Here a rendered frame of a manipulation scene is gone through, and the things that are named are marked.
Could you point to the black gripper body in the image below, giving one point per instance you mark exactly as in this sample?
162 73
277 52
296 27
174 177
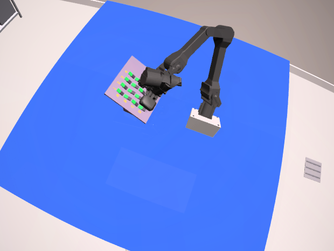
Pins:
147 101

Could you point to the grey switch panel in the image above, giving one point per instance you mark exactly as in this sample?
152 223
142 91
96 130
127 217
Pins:
126 92

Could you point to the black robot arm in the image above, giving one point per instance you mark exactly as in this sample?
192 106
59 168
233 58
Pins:
176 62

